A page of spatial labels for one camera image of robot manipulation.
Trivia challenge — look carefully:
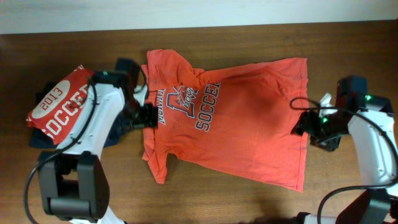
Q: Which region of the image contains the orange soccer t-shirt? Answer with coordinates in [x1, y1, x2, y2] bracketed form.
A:
[142, 49, 308, 192]

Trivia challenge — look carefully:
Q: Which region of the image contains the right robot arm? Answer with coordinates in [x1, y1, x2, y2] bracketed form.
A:
[292, 75, 397, 224]

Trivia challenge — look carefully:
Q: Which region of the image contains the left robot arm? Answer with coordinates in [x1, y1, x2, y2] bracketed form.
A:
[32, 58, 158, 224]

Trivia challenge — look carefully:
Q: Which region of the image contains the folded red soccer shirt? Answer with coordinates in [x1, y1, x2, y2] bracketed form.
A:
[27, 65, 93, 144]

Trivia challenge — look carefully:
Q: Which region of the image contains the folded navy shirt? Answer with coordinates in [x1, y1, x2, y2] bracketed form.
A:
[29, 82, 126, 149]

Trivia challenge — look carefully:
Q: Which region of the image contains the right black cable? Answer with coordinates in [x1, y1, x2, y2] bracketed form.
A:
[289, 97, 398, 224]

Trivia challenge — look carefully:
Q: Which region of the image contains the black cable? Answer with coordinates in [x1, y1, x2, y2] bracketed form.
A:
[23, 67, 150, 224]
[289, 97, 398, 224]

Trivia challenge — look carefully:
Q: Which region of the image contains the left black cable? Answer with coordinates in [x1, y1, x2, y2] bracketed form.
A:
[23, 67, 150, 224]

